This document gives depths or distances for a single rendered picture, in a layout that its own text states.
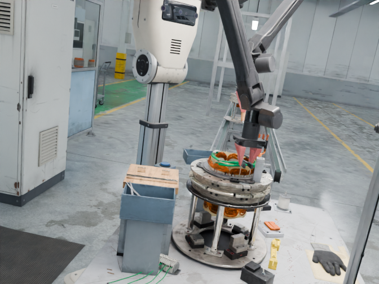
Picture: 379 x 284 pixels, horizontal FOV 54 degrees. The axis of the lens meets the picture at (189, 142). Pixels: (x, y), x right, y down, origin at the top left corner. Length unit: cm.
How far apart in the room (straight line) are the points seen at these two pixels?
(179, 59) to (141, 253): 86
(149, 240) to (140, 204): 14
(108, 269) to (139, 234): 17
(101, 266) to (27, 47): 224
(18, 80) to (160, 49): 187
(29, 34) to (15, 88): 44
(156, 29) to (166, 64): 15
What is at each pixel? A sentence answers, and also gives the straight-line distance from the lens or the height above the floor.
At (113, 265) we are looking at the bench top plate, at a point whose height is 78.
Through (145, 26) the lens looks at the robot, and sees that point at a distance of 162.
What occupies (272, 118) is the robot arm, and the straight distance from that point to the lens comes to 121.
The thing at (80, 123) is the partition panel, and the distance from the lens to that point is 561.
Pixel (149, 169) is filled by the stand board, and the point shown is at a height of 106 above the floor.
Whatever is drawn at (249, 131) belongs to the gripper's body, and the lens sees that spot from 126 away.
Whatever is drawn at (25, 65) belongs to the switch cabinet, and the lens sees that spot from 327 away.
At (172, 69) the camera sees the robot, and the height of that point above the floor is 143.
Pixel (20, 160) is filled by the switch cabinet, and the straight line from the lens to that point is 343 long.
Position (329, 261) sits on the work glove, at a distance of 163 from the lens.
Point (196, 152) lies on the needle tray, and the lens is 179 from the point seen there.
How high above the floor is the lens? 153
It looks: 14 degrees down
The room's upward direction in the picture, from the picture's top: 8 degrees clockwise
